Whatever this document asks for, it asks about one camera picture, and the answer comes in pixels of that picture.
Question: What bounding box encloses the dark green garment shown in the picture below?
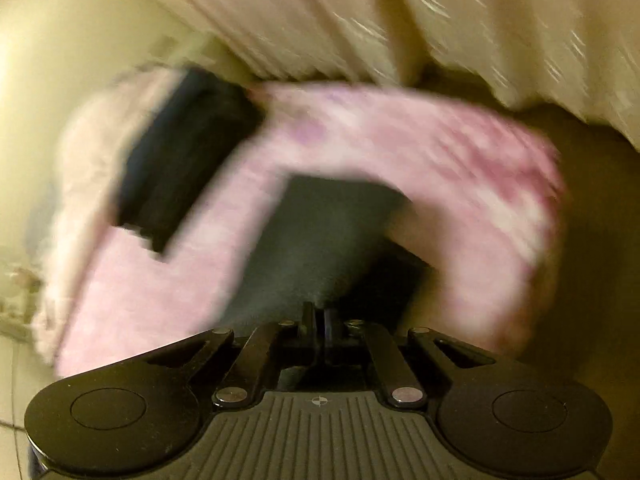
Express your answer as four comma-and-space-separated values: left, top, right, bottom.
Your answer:
219, 173, 442, 391

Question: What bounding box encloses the folded dark clothes stack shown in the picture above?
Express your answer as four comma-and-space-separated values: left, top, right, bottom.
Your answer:
115, 66, 265, 256

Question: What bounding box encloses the pink floral bed blanket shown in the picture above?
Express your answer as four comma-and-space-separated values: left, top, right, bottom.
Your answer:
52, 84, 564, 377

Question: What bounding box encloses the pale pink duvet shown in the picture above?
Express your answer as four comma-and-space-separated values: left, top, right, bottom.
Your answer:
32, 64, 186, 365

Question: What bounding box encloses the cream curtain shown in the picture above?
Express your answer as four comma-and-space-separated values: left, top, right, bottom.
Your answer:
157, 0, 639, 143

